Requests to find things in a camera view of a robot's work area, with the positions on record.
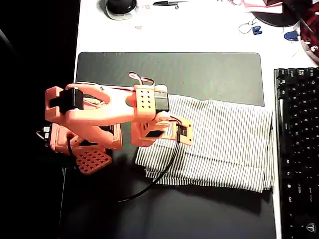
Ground red patterned fabric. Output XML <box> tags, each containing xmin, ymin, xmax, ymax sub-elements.
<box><xmin>281</xmin><ymin>0</ymin><xmax>319</xmax><ymax>66</ymax></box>

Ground orange framed wrist camera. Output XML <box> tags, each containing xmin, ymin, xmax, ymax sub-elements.
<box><xmin>163</xmin><ymin>116</ymin><xmax>194</xmax><ymax>146</ymax></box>

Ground black round disc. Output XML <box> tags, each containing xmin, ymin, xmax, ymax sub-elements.
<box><xmin>251</xmin><ymin>9</ymin><xmax>300</xmax><ymax>28</ymax></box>

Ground black computer mouse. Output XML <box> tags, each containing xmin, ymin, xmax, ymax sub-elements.
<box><xmin>99</xmin><ymin>0</ymin><xmax>139</xmax><ymax>21</ymax></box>

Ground black camera cable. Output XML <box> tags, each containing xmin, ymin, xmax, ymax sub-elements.
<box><xmin>117</xmin><ymin>124</ymin><xmax>182</xmax><ymax>203</ymax></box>

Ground thin grey base cable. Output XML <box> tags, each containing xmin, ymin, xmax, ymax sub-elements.
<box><xmin>59</xmin><ymin>166</ymin><xmax>67</xmax><ymax>226</ymax></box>

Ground dark grey desk mat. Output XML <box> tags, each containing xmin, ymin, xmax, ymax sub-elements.
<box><xmin>57</xmin><ymin>51</ymin><xmax>277</xmax><ymax>239</ymax></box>

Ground thin wire loop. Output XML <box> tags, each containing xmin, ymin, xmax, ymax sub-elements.
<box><xmin>238</xmin><ymin>17</ymin><xmax>258</xmax><ymax>35</ymax></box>

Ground red paper sheet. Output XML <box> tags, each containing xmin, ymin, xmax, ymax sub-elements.
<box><xmin>243</xmin><ymin>0</ymin><xmax>285</xmax><ymax>13</ymax></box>

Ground black thread snips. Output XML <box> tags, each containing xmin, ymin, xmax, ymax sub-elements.
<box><xmin>152</xmin><ymin>0</ymin><xmax>190</xmax><ymax>9</ymax></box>

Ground striped grey cloth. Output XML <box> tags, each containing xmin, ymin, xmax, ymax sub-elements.
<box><xmin>135</xmin><ymin>94</ymin><xmax>276</xmax><ymax>194</ymax></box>

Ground black keyboard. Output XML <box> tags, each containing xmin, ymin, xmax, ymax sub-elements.
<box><xmin>273</xmin><ymin>67</ymin><xmax>319</xmax><ymax>239</ymax></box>

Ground orange perforated base plate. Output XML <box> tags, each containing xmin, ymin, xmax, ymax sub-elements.
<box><xmin>74</xmin><ymin>147</ymin><xmax>112</xmax><ymax>176</ymax></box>

